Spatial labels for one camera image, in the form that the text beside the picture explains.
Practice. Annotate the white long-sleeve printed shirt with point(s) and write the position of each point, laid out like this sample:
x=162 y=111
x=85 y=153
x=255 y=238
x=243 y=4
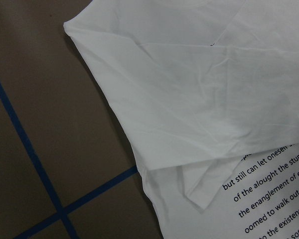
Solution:
x=207 y=93

